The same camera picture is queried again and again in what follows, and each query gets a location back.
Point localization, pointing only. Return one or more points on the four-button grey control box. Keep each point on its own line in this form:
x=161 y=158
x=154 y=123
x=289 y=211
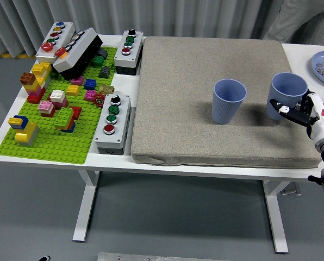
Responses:
x=122 y=119
x=136 y=51

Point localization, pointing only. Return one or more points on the grey pleated curtain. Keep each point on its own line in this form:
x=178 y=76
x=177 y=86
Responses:
x=151 y=16

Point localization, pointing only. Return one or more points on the tan toy piece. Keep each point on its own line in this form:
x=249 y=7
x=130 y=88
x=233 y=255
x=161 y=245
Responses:
x=106 y=89

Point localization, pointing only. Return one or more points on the red toy gear flower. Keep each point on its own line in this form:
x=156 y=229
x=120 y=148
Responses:
x=99 y=100

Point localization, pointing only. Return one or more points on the grey bracket under table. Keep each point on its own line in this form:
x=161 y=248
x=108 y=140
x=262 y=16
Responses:
x=291 y=190

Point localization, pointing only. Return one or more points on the grey-brown fabric mat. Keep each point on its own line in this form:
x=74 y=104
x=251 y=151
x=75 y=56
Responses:
x=178 y=95

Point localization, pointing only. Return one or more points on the grey sloped toy brick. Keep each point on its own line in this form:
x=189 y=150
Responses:
x=104 y=73

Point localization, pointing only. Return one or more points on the blue yellow brick duck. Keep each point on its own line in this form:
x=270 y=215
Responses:
x=26 y=133

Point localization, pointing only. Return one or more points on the yellow white brick stack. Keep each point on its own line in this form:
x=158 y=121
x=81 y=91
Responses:
x=41 y=69

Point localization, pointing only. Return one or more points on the green studded baseplate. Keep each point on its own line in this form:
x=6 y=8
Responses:
x=56 y=146

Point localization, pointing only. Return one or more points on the white-topped brick stack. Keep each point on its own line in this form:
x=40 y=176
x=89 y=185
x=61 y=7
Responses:
x=58 y=97

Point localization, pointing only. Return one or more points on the silver metal plate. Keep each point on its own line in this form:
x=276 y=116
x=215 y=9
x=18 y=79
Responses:
x=151 y=257

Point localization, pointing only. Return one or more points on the tilted white black-based button box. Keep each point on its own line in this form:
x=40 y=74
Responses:
x=77 y=51

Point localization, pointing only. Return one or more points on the pink-topped brick stack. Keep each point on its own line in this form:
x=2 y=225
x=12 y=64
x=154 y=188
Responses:
x=46 y=108

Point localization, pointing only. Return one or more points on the white table leg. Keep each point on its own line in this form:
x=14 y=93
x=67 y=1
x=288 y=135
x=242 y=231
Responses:
x=84 y=206
x=276 y=217

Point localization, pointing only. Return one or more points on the blue toy brick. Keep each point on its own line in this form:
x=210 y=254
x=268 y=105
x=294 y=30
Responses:
x=90 y=84

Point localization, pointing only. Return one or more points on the blue ribbed plastic cup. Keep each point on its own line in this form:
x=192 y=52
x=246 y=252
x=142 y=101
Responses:
x=284 y=99
x=227 y=108

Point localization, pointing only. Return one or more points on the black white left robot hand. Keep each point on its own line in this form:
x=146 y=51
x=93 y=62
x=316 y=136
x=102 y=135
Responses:
x=44 y=258

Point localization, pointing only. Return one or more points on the yellow black floor tape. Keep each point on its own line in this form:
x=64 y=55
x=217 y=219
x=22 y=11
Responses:
x=12 y=55

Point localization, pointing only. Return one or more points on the yellow toy brick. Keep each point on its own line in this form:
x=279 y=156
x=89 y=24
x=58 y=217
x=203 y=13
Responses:
x=73 y=90

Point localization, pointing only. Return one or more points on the dark grey toy piece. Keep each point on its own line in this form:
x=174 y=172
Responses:
x=102 y=53

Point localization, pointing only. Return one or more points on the person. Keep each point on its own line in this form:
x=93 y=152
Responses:
x=300 y=16

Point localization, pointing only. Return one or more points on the dark green toy brick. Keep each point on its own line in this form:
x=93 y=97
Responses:
x=97 y=61

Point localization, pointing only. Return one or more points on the blue plate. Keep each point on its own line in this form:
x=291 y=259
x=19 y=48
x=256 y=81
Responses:
x=323 y=58

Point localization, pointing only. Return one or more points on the brown-topped brick tower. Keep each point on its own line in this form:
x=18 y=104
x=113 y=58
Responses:
x=32 y=87

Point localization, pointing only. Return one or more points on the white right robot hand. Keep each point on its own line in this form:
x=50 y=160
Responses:
x=318 y=119

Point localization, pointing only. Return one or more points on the magenta toy brick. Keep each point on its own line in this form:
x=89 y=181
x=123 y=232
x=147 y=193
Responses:
x=77 y=81
x=90 y=95

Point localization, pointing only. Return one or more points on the five-button white control box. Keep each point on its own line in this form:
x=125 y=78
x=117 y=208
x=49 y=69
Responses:
x=66 y=32

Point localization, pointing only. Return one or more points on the green-topped brick stack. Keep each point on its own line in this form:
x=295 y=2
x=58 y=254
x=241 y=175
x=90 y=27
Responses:
x=64 y=117

